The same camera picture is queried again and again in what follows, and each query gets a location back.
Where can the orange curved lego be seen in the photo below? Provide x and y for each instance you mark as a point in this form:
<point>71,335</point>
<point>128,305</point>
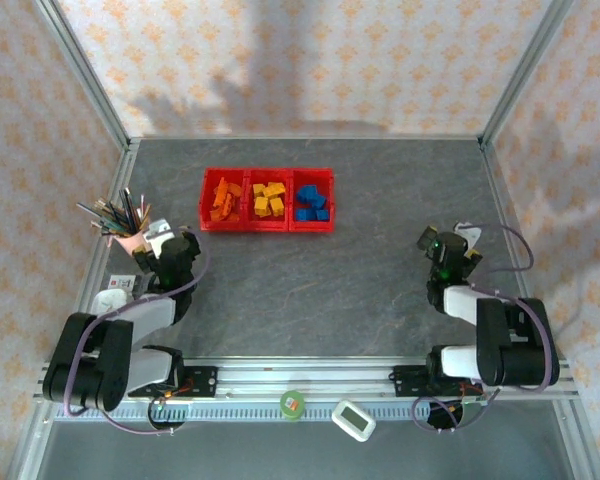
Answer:
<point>235,188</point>

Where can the yellow curved lego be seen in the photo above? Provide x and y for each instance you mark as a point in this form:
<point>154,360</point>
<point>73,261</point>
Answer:
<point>278,206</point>

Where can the green pencil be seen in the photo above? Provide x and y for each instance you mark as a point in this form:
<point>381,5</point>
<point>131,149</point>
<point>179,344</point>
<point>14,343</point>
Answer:
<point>111,212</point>

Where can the aluminium frame rail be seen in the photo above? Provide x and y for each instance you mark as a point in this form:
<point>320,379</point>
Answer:
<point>500,195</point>
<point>305,137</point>
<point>122,175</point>

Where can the aluminium frame post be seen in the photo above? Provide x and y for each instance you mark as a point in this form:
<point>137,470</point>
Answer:
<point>82,70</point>
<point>524,70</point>

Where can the dark blue pencil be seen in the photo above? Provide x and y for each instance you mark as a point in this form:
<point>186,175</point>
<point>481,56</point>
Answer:
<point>129,205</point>

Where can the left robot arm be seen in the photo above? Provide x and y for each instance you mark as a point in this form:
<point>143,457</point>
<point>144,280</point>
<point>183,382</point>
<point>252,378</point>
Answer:
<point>150,312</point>

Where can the pink pencil cup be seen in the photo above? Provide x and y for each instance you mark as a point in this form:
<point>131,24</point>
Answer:
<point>130,242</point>

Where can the grey pencil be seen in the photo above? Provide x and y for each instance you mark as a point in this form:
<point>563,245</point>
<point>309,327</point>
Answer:
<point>97,216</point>

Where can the patterned cloth backdrop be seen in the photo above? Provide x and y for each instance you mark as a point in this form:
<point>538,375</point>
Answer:
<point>580,150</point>
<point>305,60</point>
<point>25,150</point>

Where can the white digital timer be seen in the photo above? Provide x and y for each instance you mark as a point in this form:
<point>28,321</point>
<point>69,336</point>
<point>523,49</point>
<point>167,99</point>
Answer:
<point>352,419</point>

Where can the orange lego brick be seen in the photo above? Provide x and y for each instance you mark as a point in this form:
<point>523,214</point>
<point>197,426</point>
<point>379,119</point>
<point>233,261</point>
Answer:
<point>232,209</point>
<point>217,214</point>
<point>220,192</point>

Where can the green tape roll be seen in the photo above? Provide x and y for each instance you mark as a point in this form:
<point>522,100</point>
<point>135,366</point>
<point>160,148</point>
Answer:
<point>292,407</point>

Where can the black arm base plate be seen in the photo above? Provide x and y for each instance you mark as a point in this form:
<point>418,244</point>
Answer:
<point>202,382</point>
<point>407,382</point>

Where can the pink pencil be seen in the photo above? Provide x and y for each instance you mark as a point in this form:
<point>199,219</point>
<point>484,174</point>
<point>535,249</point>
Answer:
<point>143,210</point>

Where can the aluminium mounting rail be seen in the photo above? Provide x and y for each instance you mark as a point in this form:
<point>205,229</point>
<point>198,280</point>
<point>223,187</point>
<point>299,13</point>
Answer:
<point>305,375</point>

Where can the yellow lego brick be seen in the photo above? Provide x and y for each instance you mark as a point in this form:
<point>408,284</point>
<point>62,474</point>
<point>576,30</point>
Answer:
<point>261,205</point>
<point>276,188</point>
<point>258,190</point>

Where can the red plastic bin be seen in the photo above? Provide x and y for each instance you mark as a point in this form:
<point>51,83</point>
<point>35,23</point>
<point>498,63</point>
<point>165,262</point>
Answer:
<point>325,177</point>
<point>280,174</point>
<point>208,176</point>

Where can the blue lego brick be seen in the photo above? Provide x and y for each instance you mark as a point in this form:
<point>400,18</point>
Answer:
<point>323,215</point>
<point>307,194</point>
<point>321,201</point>
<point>304,215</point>

